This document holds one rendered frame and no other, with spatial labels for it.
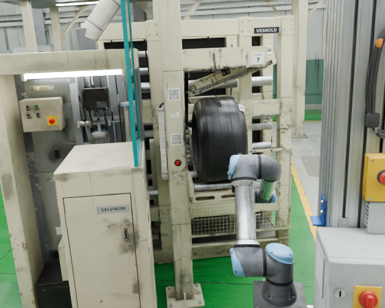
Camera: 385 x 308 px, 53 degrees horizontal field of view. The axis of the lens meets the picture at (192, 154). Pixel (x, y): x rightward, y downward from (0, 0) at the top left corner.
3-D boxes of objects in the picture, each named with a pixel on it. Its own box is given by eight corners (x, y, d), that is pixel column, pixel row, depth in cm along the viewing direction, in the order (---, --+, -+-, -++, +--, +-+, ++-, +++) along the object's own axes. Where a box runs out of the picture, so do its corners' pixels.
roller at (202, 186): (193, 190, 253) (192, 183, 254) (192, 191, 257) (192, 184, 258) (245, 186, 256) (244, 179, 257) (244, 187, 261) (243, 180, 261)
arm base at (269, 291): (299, 307, 162) (299, 286, 159) (261, 305, 164) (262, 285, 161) (294, 286, 176) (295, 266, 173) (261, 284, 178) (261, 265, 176)
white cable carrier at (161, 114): (162, 179, 258) (157, 107, 246) (162, 176, 263) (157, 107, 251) (168, 178, 259) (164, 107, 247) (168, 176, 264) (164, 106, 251)
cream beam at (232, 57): (181, 71, 266) (180, 49, 263) (178, 69, 291) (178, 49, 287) (267, 67, 272) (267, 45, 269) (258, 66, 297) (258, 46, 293)
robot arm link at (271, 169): (285, 149, 175) (274, 189, 219) (260, 150, 176) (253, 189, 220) (287, 172, 170) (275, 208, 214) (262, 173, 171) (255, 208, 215)
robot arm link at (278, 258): (296, 283, 161) (297, 254, 158) (263, 283, 162) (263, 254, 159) (291, 267, 173) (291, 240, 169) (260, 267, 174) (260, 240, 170)
